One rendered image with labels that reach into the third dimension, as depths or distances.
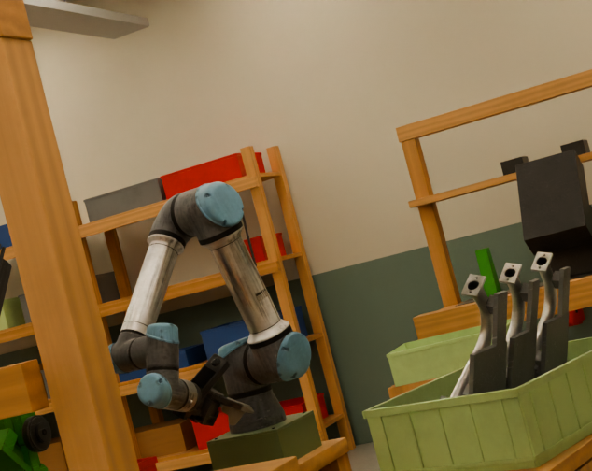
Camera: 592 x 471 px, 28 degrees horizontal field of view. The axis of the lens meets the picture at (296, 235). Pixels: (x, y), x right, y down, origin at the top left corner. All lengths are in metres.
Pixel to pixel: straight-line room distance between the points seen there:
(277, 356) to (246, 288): 0.19
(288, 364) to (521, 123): 5.18
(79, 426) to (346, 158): 6.24
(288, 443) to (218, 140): 5.83
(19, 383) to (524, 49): 6.13
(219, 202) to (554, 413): 0.93
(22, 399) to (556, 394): 1.16
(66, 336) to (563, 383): 1.13
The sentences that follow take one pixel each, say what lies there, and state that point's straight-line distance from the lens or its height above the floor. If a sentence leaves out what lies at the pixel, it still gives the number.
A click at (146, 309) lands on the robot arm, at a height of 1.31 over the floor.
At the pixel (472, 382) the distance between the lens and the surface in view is 2.59.
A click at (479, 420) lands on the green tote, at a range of 2.57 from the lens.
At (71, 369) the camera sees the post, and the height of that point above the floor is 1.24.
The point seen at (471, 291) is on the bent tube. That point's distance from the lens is 2.62.
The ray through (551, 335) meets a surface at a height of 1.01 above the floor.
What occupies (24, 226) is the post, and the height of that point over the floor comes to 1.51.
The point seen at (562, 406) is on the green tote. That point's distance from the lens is 2.66.
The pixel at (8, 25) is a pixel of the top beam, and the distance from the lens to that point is 2.22.
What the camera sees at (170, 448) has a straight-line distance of 8.55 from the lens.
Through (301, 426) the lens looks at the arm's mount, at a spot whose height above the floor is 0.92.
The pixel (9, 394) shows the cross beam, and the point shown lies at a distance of 2.18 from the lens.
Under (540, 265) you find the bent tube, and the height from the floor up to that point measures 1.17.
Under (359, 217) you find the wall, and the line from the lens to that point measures 8.23.
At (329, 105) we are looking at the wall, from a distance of 8.30.
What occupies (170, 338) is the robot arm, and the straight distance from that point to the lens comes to 2.70.
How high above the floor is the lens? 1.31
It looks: 2 degrees up
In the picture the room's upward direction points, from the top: 14 degrees counter-clockwise
